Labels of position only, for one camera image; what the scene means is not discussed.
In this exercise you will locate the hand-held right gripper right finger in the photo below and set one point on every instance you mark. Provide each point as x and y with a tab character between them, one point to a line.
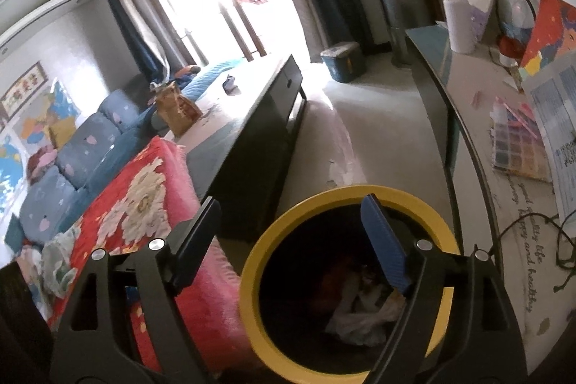
384	240

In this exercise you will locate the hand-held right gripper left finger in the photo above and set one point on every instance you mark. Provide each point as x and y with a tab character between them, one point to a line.
198	231

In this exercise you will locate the orange snack bag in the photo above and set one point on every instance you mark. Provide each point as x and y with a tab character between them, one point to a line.
333	276

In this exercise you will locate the white plastic bag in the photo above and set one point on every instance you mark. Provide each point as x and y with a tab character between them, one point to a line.
355	319

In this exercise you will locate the yellow round waste bin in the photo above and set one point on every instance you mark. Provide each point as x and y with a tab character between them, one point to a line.
292	213

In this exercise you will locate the red floral blanket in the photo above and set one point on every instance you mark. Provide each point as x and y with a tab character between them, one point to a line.
135	186

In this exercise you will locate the brown paper bag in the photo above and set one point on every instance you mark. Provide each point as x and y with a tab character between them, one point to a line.
177	109

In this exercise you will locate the black coffee table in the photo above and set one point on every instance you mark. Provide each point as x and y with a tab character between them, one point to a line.
252	118

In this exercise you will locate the blue sofa with heart print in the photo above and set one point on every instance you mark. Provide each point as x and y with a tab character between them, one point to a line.
81	150

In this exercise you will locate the pale green crumpled cloth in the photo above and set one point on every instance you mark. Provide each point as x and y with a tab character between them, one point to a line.
58	267

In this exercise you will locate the small black object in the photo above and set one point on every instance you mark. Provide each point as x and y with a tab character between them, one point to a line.
231	85

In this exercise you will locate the dark clothing heap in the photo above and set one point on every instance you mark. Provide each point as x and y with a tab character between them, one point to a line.
186	72

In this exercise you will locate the colour grid palette box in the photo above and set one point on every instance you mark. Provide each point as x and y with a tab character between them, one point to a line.
517	145

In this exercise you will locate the pink clothes pile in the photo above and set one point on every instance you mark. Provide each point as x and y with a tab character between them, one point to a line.
42	161

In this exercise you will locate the blue storage box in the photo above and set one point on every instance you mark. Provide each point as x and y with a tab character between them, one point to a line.
344	62

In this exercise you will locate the country map poster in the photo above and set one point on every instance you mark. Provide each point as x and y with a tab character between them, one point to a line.
63	107

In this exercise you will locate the world map poster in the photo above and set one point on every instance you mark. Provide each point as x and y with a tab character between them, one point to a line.
10	168

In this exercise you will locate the white printed sheet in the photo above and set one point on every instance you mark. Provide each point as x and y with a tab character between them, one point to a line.
555	118

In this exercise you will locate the dark blue curtain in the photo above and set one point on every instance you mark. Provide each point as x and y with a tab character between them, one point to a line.
135	28

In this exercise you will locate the framed calligraphy poster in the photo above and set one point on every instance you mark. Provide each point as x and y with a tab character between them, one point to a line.
22	89

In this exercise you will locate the white paper towel roll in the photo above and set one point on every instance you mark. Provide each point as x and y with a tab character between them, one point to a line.
460	26

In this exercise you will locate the white box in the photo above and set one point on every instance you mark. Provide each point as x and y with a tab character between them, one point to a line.
483	1

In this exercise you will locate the red colourful book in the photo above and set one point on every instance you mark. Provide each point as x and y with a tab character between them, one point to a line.
551	28

